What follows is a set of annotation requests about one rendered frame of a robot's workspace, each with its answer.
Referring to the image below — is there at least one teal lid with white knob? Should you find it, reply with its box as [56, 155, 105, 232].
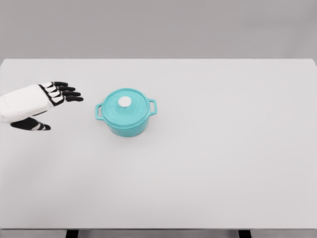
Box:
[102, 88, 151, 129]

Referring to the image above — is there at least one teal pot with handles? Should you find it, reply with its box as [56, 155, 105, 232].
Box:
[95, 99, 158, 137]

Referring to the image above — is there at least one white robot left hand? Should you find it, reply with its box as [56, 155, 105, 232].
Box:
[0, 81, 84, 132]

